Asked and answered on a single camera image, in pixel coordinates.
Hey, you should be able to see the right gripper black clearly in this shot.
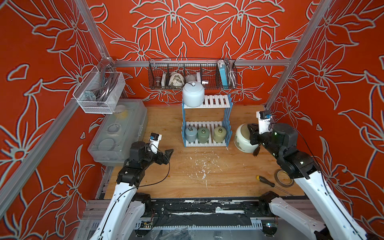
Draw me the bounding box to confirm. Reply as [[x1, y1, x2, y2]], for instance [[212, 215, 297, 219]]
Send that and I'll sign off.
[[246, 122, 285, 162]]

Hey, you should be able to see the small yellow-green tea canister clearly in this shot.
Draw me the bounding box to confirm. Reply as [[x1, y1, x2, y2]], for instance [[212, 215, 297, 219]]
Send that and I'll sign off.
[[213, 126, 227, 143]]

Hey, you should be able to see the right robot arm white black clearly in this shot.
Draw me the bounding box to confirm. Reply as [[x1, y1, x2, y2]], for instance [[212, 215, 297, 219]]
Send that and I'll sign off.
[[247, 123, 378, 240]]

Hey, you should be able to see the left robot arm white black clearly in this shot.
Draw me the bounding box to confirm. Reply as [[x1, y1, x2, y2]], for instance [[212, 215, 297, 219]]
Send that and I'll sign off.
[[91, 142, 174, 240]]

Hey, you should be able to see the small blue tea canister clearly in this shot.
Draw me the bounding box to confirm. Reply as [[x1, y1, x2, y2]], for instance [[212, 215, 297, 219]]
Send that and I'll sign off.
[[185, 126, 198, 143]]

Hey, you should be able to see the small green tea canister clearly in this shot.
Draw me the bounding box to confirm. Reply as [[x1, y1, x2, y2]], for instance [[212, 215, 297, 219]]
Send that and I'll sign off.
[[197, 127, 210, 144]]

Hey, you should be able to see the yellow black screwdriver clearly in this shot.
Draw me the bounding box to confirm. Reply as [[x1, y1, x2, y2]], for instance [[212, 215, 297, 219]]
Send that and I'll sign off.
[[256, 175, 293, 196]]

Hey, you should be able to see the tape roll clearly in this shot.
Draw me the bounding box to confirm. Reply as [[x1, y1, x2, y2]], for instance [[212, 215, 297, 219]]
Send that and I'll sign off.
[[274, 169, 295, 188]]

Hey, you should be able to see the clear plastic storage box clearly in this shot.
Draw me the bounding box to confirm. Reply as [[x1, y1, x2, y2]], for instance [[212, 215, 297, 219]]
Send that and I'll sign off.
[[88, 99, 148, 166]]

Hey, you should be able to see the beige cloth in basket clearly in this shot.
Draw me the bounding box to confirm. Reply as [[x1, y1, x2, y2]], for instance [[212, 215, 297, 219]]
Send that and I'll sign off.
[[168, 72, 185, 88]]

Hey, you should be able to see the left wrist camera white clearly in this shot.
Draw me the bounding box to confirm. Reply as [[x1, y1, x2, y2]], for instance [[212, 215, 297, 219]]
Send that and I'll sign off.
[[149, 133, 162, 154]]

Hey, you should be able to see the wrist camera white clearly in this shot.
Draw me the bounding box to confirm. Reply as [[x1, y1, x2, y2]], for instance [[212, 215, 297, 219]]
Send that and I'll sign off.
[[149, 133, 162, 154], [256, 111, 272, 135]]

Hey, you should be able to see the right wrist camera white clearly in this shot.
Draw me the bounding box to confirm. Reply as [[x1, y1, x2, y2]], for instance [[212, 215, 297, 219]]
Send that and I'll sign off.
[[256, 111, 272, 135]]

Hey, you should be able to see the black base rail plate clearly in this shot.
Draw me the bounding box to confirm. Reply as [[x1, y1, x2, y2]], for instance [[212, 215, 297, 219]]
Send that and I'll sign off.
[[139, 197, 279, 231]]

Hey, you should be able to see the black wire wall basket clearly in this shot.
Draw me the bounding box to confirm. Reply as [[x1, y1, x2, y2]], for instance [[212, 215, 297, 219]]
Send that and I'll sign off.
[[148, 58, 238, 90]]

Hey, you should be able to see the clear mesh wall basket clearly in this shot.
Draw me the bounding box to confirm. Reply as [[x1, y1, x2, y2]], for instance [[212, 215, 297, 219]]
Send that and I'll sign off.
[[73, 67, 126, 115]]

